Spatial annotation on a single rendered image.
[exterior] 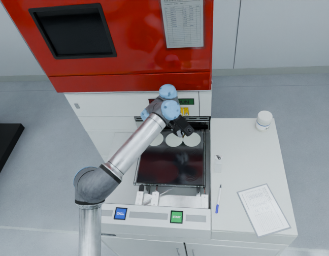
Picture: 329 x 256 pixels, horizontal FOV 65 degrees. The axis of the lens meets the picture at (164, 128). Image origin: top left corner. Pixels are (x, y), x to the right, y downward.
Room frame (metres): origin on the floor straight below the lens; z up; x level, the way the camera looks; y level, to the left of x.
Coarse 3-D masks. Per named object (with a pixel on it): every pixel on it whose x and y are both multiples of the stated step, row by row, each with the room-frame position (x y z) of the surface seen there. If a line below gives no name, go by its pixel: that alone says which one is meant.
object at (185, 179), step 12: (168, 132) 0.94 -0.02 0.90; (180, 132) 0.92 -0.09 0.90; (180, 144) 0.83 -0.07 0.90; (144, 156) 0.80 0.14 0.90; (156, 156) 0.78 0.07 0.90; (168, 156) 0.77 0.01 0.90; (180, 156) 0.75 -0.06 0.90; (192, 156) 0.74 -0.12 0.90; (144, 168) 0.73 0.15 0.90; (156, 168) 0.71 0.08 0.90; (168, 168) 0.70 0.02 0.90; (180, 168) 0.68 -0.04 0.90; (192, 168) 0.67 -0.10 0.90; (144, 180) 0.65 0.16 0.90; (156, 180) 0.64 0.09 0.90; (168, 180) 0.63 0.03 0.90; (180, 180) 0.61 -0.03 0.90; (192, 180) 0.60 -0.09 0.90
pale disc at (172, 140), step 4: (168, 136) 0.91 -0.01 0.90; (172, 136) 0.90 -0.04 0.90; (176, 136) 0.89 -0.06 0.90; (168, 140) 0.88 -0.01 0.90; (172, 140) 0.87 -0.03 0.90; (176, 140) 0.87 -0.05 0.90; (180, 140) 0.86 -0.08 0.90; (168, 144) 0.85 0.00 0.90; (172, 144) 0.84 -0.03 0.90; (176, 144) 0.84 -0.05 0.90
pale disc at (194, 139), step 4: (184, 136) 0.88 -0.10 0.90; (192, 136) 0.87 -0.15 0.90; (196, 136) 0.87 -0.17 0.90; (184, 140) 0.86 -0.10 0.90; (188, 140) 0.85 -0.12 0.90; (192, 140) 0.84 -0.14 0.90; (196, 140) 0.84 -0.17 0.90; (200, 140) 0.83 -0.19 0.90; (188, 144) 0.82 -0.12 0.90; (192, 144) 0.82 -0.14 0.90; (196, 144) 0.81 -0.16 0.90
